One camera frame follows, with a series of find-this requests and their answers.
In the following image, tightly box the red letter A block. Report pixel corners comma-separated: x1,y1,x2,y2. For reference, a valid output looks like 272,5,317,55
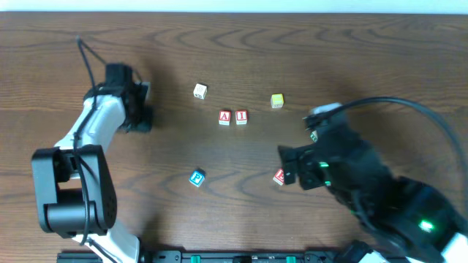
219,110,231,126

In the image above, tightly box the red letter I block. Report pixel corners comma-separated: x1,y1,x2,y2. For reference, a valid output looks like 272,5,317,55
235,110,248,125

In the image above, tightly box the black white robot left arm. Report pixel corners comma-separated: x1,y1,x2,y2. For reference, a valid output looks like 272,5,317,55
31,81,155,262

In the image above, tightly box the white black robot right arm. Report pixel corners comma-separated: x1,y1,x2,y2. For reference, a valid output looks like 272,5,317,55
278,123,467,262

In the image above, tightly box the green edged wooden block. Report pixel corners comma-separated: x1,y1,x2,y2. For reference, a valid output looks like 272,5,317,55
310,131,318,142

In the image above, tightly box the red letter E block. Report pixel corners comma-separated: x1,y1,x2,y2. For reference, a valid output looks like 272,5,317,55
273,169,284,186

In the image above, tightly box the plain white wooden block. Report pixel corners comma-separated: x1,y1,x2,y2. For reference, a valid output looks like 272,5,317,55
193,83,208,99

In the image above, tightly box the blue letter P block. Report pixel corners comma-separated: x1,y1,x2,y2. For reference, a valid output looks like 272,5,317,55
189,170,205,187

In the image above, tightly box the yellow wooden block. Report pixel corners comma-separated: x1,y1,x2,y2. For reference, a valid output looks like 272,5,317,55
271,94,284,108

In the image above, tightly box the black mounting rail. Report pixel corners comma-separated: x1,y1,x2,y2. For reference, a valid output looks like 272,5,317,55
56,249,403,263

